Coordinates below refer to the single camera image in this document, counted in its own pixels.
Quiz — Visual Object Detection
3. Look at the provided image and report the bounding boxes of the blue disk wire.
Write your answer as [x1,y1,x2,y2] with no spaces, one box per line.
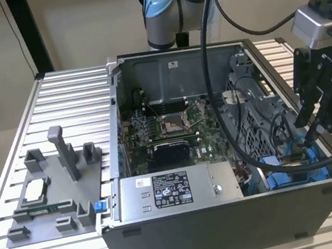
[283,131,311,159]

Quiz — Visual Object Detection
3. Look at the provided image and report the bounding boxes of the hard disk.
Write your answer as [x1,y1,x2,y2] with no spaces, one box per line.
[258,142,331,194]

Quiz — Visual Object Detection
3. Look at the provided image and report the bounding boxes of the metal disk bay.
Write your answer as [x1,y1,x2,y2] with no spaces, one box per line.
[211,44,322,169]

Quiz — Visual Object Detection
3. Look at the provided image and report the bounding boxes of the green motherboard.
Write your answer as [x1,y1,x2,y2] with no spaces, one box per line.
[118,91,237,180]

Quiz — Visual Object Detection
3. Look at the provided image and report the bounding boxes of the CPU socket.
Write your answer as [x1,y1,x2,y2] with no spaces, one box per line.
[159,111,192,139]

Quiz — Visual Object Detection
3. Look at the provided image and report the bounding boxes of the black graphics card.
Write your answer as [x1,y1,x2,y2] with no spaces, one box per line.
[152,139,191,166]

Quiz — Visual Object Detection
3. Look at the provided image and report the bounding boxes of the black PC case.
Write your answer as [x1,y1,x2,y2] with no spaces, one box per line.
[76,25,332,249]

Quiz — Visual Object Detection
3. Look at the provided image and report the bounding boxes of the silver power supply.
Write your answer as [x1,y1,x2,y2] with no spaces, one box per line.
[113,159,247,224]

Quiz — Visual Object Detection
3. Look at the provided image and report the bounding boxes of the blue case latch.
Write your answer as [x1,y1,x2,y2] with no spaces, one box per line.
[92,200,110,215]

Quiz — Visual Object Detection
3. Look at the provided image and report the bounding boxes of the grey parts rack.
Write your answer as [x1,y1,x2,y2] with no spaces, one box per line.
[0,118,121,249]

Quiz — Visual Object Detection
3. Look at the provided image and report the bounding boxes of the green RAM stick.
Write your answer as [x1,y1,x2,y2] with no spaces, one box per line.
[14,201,74,219]

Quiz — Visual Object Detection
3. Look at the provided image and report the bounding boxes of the silver CPU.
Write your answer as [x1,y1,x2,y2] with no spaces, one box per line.
[21,179,48,203]

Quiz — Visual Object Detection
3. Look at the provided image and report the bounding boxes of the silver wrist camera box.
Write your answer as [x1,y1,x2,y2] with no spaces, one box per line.
[287,0,332,52]

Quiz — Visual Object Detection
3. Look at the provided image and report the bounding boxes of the black disk wire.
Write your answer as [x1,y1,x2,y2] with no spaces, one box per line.
[266,108,303,156]

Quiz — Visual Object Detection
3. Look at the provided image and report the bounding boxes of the black camera cable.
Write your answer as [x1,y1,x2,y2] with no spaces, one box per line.
[213,0,300,39]

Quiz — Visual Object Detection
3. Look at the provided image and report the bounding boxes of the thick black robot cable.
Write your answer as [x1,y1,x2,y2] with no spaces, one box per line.
[192,0,332,185]

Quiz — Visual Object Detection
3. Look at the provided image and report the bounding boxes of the red and yellow wire bundle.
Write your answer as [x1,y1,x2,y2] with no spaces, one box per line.
[231,158,258,197]

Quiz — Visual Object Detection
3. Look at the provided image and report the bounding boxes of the black upright post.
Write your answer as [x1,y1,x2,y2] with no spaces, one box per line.
[5,0,56,77]

